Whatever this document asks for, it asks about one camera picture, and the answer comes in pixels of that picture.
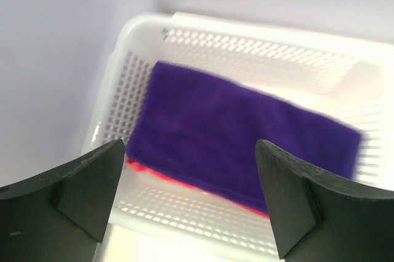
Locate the white empty plastic basket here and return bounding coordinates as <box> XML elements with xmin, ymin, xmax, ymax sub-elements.
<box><xmin>82</xmin><ymin>13</ymin><xmax>393</xmax><ymax>261</ymax></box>

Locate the pink towel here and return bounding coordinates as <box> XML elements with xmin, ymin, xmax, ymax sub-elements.
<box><xmin>126</xmin><ymin>157</ymin><xmax>270</xmax><ymax>219</ymax></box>

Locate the purple towel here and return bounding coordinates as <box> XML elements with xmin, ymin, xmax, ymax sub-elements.
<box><xmin>126</xmin><ymin>62</ymin><xmax>361</xmax><ymax>214</ymax></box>

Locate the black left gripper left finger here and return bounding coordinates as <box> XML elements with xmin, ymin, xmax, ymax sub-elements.
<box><xmin>1</xmin><ymin>140</ymin><xmax>125</xmax><ymax>261</ymax></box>

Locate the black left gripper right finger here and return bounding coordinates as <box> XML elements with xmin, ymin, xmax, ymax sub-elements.
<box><xmin>255</xmin><ymin>140</ymin><xmax>393</xmax><ymax>261</ymax></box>

